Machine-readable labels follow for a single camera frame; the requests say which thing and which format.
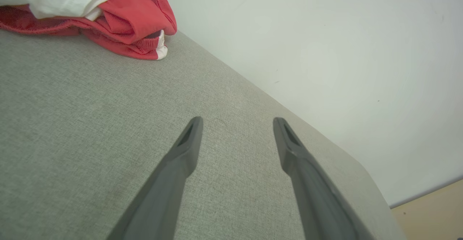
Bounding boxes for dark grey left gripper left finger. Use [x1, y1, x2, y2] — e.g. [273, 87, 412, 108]
[107, 116, 204, 240]

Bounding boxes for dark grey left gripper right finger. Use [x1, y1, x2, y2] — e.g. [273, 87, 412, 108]
[273, 117, 375, 240]

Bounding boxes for red shorts with white trim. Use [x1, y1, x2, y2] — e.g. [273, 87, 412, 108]
[0, 5, 169, 60]

